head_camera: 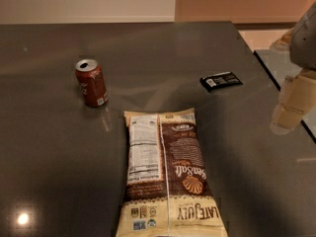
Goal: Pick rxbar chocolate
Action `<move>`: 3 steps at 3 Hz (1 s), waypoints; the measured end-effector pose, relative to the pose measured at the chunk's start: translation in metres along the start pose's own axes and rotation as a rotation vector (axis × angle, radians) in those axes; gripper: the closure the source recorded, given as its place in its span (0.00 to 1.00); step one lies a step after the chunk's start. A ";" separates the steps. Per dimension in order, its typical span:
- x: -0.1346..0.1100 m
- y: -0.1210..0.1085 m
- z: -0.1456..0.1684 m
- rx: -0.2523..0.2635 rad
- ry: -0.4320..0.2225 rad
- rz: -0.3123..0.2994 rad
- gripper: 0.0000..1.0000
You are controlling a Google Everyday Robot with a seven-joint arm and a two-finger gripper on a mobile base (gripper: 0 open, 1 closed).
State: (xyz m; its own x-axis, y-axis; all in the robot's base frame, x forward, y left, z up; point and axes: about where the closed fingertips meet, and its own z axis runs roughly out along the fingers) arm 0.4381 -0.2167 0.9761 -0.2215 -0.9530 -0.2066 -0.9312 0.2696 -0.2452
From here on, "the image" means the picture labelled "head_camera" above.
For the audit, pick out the red soda can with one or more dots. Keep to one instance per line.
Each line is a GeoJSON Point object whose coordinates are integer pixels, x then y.
{"type": "Point", "coordinates": [91, 82]}

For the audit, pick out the Late July chips bag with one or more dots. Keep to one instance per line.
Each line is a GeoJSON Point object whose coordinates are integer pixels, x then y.
{"type": "Point", "coordinates": [167, 193]}

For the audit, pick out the black rxbar chocolate bar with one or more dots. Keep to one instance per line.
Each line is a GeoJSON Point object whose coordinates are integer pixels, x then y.
{"type": "Point", "coordinates": [220, 80]}

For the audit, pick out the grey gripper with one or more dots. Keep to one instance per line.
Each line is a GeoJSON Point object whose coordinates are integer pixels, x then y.
{"type": "Point", "coordinates": [304, 43]}

